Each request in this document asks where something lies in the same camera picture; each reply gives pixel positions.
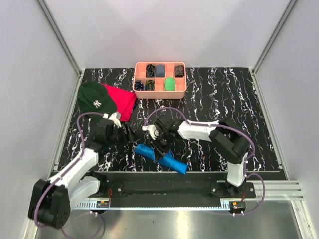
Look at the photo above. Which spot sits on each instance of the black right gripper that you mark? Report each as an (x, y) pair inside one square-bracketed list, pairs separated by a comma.
[(155, 142)]

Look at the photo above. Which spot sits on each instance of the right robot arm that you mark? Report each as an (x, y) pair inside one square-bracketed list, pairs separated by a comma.
[(230, 142)]

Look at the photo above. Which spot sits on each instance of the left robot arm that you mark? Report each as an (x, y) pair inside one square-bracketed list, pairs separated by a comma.
[(53, 200)]

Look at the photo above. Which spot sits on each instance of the pink folded cloth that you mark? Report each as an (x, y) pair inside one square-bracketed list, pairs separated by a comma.
[(124, 101)]

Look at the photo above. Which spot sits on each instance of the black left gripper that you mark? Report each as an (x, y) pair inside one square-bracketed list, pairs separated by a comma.
[(127, 138)]

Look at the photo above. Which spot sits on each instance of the grey rolled cloth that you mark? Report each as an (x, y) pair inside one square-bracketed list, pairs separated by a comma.
[(160, 70)]

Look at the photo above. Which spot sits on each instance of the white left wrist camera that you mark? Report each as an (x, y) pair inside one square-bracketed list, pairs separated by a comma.
[(114, 117)]

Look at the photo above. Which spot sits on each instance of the yellow floral rolled cloth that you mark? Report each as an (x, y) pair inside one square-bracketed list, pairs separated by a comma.
[(150, 85)]

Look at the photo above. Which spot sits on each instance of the green rolled cloth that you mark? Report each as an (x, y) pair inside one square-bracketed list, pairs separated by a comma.
[(169, 84)]

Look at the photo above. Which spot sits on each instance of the aluminium frame rail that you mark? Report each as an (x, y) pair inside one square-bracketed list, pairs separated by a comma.
[(62, 42)]

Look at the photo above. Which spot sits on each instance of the navy striped rolled cloth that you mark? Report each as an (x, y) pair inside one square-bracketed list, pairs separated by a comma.
[(139, 85)]

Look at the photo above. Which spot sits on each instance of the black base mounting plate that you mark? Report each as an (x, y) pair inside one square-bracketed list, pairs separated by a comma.
[(171, 190)]

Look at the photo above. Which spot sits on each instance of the dark floral rolled cloth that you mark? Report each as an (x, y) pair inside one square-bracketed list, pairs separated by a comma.
[(150, 70)]

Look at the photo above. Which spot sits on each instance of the bright blue napkin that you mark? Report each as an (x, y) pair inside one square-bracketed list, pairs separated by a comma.
[(167, 161)]

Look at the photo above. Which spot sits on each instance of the pink divided organizer box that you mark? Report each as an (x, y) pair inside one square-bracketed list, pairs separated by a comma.
[(159, 91)]

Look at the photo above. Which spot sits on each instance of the dark green baseball cap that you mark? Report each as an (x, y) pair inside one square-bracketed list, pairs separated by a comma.
[(94, 97)]

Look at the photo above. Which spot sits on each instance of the brown patterned rolled cloth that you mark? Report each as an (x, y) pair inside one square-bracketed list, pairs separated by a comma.
[(179, 71)]

